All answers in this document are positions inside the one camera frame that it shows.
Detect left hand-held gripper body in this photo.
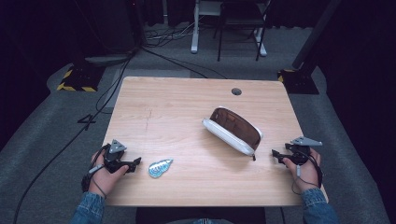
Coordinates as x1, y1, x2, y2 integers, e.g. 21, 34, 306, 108
103, 138, 129, 175

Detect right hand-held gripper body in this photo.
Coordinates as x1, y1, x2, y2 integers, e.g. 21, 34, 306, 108
284, 135, 323, 166

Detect small blue patterned packet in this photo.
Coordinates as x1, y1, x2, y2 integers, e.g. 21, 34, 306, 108
147, 158, 175, 179

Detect white pencil case brown lining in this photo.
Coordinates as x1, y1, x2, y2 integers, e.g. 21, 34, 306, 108
201, 105, 264, 161

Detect person's left hand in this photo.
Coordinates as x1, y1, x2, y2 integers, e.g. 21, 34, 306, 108
88, 150, 129, 198

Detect person's right hand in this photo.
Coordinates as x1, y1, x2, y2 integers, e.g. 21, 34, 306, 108
282, 147, 322, 192

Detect black yellow striped stand base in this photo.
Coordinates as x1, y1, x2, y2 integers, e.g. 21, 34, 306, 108
276, 68, 320, 95
56, 64, 106, 93

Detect person's denim legs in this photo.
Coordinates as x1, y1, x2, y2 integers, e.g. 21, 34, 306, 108
191, 217, 235, 224

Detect dark slanted stand pole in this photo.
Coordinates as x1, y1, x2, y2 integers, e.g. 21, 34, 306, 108
291, 0, 343, 70

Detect black chair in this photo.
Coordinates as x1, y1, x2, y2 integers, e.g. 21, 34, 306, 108
212, 0, 273, 63

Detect right hand-held gripper cable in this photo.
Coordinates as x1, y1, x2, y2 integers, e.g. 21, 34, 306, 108
290, 147, 324, 196

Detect hand-held gripper cable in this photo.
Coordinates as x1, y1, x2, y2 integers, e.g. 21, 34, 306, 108
80, 143, 112, 201
290, 147, 324, 196

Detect left hand-held gripper cable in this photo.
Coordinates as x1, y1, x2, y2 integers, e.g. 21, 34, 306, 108
80, 143, 112, 201

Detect long black floor cable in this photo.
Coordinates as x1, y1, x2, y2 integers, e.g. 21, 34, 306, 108
12, 50, 136, 224

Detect bundle of floor cables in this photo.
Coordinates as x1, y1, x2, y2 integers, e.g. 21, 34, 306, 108
145, 21, 202, 49

